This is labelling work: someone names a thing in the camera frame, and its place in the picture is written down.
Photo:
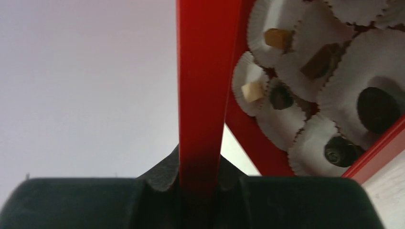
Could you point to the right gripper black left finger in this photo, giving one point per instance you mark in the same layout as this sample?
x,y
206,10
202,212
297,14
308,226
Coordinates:
x,y
146,202

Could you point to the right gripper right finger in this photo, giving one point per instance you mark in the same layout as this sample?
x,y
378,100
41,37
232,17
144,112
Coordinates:
x,y
269,202

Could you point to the red box lid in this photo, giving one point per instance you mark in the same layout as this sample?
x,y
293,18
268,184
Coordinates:
x,y
206,31

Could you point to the dark rose round chocolate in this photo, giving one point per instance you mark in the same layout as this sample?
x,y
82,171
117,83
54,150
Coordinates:
x,y
341,152

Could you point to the red chocolate box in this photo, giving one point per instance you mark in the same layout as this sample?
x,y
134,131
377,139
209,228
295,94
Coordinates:
x,y
282,119

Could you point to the milk brown bar chocolate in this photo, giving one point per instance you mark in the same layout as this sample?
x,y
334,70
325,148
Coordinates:
x,y
320,62

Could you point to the dark leaf chocolate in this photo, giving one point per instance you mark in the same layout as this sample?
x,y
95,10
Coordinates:
x,y
378,109

